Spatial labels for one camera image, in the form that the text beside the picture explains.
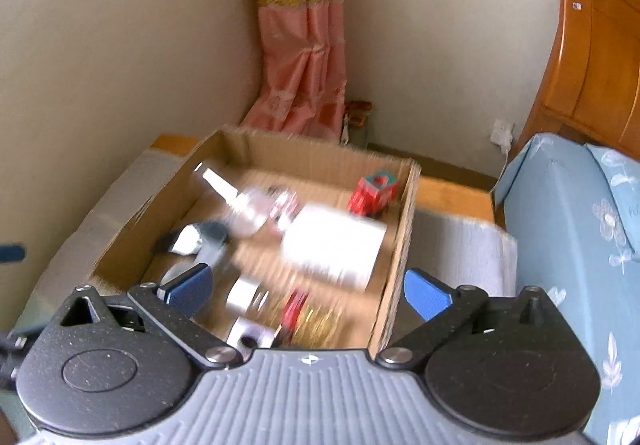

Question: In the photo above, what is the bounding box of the clear plastic jar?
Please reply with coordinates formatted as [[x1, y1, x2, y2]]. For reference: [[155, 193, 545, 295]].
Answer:
[[194, 161, 274, 239]]

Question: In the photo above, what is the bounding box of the white charger cable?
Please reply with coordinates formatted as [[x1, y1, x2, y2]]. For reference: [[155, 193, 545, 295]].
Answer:
[[491, 146, 511, 186]]

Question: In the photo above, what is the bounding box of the brown cardboard box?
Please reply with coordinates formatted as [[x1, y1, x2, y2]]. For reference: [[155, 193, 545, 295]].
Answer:
[[84, 124, 422, 360]]

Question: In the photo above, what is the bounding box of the wooden headboard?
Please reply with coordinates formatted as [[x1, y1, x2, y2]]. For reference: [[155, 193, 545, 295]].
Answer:
[[512, 0, 639, 159]]

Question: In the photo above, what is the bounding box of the white wall charger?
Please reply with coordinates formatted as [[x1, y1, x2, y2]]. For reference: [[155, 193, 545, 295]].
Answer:
[[489, 120, 514, 156]]

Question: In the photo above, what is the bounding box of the white plastic bottle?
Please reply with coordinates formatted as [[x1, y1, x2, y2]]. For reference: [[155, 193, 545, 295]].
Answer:
[[281, 203, 387, 291]]

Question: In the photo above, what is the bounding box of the glass jar silver lid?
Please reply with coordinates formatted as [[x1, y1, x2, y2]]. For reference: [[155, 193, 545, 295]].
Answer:
[[226, 277, 269, 321]]

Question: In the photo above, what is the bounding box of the grey plush toy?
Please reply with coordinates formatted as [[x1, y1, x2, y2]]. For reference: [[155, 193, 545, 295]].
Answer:
[[152, 219, 231, 267]]

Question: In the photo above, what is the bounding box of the blue floral pillow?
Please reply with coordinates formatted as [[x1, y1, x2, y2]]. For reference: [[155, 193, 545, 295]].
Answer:
[[587, 145, 640, 254]]

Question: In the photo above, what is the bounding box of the pink curtain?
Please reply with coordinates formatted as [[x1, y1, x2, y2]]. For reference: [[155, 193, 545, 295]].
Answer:
[[242, 0, 347, 142]]

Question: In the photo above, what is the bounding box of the gold foil item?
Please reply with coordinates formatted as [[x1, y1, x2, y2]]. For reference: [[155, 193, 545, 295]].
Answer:
[[292, 306, 343, 349]]

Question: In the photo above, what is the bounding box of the blue bed sheet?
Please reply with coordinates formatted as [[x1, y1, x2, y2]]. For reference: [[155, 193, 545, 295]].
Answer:
[[494, 134, 639, 444]]

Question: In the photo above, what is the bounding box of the brown object behind curtain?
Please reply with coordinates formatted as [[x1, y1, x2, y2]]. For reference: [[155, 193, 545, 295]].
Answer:
[[341, 99, 373, 148]]

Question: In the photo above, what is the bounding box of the red toy train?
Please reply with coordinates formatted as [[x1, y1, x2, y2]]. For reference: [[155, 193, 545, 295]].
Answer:
[[347, 170, 398, 217]]

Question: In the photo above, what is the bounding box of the pink keychain charm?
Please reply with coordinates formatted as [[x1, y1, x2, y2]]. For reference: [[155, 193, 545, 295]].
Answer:
[[267, 185, 299, 234]]

